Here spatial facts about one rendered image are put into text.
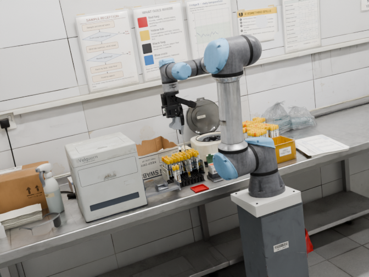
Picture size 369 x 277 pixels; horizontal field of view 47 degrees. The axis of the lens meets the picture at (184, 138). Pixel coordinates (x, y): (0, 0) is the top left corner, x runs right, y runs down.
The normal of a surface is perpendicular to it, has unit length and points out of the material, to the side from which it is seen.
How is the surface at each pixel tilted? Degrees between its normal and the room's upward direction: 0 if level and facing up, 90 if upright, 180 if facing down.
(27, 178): 87
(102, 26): 95
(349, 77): 90
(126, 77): 95
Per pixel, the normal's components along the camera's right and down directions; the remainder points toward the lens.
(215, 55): -0.86, 0.12
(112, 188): 0.37, 0.18
